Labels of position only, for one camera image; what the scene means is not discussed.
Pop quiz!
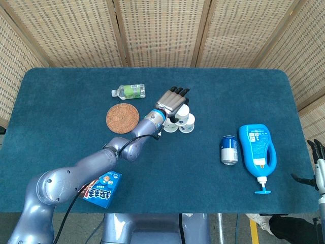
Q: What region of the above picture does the black trouser leg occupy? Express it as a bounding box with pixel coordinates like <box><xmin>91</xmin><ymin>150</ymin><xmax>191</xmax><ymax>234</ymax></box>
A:
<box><xmin>268</xmin><ymin>215</ymin><xmax>318</xmax><ymax>244</ymax></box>

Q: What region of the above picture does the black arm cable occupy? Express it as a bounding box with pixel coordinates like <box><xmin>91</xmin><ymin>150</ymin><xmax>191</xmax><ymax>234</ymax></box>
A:
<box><xmin>52</xmin><ymin>131</ymin><xmax>164</xmax><ymax>244</ymax></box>

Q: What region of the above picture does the grey robot torso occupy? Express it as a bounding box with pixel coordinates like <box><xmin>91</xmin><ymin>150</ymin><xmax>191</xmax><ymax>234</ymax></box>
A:
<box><xmin>101</xmin><ymin>212</ymin><xmax>212</xmax><ymax>244</ymax></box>

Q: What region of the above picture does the white cup green flower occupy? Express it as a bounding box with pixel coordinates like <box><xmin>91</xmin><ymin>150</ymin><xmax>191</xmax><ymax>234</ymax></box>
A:
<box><xmin>163</xmin><ymin>118</ymin><xmax>179</xmax><ymax>133</ymax></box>

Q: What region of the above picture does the metal table leg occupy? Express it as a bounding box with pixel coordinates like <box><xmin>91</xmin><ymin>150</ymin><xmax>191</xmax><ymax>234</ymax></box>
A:
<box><xmin>217</xmin><ymin>213</ymin><xmax>224</xmax><ymax>244</ymax></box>

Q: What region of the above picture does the blue white soda can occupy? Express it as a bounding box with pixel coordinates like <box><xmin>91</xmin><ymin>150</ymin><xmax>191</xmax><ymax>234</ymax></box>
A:
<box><xmin>221</xmin><ymin>135</ymin><xmax>239</xmax><ymax>166</ymax></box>

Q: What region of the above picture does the blue cookie box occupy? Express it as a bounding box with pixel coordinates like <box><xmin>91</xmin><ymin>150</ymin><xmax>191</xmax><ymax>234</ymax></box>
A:
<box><xmin>77</xmin><ymin>170</ymin><xmax>122</xmax><ymax>209</ymax></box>

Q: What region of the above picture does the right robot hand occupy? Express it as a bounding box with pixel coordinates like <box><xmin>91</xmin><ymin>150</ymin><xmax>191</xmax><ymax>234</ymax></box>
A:
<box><xmin>290</xmin><ymin>138</ymin><xmax>325</xmax><ymax>195</ymax></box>

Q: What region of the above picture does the round woven rattan coaster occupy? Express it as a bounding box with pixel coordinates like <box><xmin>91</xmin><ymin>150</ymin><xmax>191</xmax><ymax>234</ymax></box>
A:
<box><xmin>106</xmin><ymin>103</ymin><xmax>141</xmax><ymax>134</ymax></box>

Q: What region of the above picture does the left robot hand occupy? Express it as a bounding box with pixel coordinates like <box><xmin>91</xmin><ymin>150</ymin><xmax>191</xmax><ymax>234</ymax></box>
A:
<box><xmin>155</xmin><ymin>86</ymin><xmax>190</xmax><ymax>122</ymax></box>

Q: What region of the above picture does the blue detergent pump bottle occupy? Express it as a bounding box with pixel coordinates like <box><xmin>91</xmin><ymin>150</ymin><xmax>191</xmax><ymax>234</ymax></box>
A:
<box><xmin>238</xmin><ymin>124</ymin><xmax>277</xmax><ymax>195</ymax></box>

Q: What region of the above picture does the teal table cloth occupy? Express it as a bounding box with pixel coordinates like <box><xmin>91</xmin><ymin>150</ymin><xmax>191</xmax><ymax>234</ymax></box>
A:
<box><xmin>0</xmin><ymin>67</ymin><xmax>320</xmax><ymax>215</ymax></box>

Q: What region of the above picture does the clear bottle green label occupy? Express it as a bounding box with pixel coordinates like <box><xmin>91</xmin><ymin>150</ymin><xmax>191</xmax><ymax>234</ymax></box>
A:
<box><xmin>111</xmin><ymin>83</ymin><xmax>147</xmax><ymax>100</ymax></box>

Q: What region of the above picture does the woven folding screen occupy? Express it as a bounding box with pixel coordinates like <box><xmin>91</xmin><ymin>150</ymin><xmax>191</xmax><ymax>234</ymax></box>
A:
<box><xmin>0</xmin><ymin>0</ymin><xmax>325</xmax><ymax>163</ymax></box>

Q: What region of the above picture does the white cup blue flower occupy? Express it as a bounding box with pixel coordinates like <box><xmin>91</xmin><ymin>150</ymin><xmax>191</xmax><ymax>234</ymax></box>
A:
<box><xmin>176</xmin><ymin>104</ymin><xmax>190</xmax><ymax>125</ymax></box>
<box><xmin>178</xmin><ymin>113</ymin><xmax>196</xmax><ymax>134</ymax></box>

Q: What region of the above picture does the white shoe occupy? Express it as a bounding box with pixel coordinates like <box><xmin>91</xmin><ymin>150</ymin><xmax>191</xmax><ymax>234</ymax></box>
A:
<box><xmin>245</xmin><ymin>212</ymin><xmax>273</xmax><ymax>231</ymax></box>

